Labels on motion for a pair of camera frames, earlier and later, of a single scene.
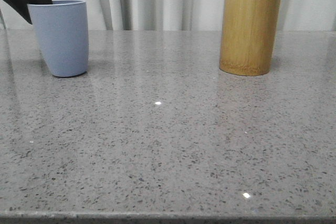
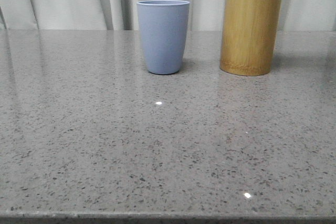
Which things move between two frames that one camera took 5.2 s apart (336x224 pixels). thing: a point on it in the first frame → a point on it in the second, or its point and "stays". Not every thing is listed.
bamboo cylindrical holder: (249, 28) stays
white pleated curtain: (183, 1) stays
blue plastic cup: (62, 29) → (164, 23)
